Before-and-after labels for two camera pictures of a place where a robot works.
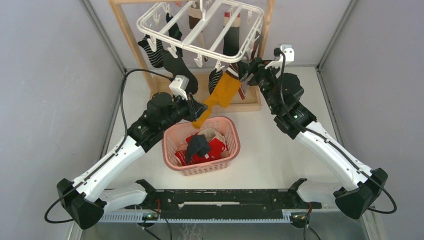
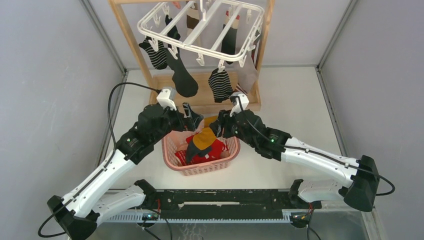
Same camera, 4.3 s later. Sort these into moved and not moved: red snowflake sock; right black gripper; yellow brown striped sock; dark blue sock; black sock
Moved: yellow brown striped sock; right black gripper
Not moved: black sock; dark blue sock; red snowflake sock
